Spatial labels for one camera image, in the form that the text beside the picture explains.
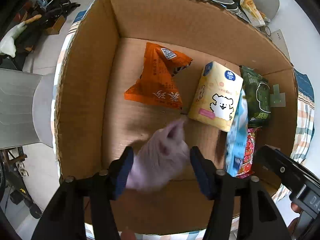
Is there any red floral wipes pack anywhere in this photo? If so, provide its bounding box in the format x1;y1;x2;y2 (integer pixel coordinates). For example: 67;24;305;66
236;127;260;178

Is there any plaid checkered blanket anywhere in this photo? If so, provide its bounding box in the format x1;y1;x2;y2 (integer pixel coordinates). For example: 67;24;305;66
52;10;316;240

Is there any purple plush toy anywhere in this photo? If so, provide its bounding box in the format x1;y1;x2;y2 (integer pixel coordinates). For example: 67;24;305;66
126;118;190;192

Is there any green wipes pack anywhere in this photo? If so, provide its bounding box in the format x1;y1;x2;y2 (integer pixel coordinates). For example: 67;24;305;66
240;66;271;128

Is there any yellow Vinda tissue pack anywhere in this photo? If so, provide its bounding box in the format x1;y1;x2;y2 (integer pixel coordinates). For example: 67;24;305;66
188;61;243;132

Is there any yellow snack box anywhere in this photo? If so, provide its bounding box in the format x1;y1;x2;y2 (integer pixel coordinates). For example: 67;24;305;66
240;0;265;28

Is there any open cardboard box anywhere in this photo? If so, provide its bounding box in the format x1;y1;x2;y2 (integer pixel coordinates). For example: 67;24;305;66
53;0;299;235

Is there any orange snack bag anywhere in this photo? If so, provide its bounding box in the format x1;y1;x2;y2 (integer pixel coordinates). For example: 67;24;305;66
124;42;193;110

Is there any white goose plush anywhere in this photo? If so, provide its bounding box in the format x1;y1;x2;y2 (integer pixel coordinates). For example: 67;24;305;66
0;14;42;57

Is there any light blue tube pack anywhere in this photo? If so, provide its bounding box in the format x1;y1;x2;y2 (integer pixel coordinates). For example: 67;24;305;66
224;88;248;177

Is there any person's hand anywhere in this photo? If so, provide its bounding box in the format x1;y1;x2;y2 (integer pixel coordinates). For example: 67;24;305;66
286;202;303;235

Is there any brown tape roll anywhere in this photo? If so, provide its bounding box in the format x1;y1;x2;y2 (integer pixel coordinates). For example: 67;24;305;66
264;26;271;36

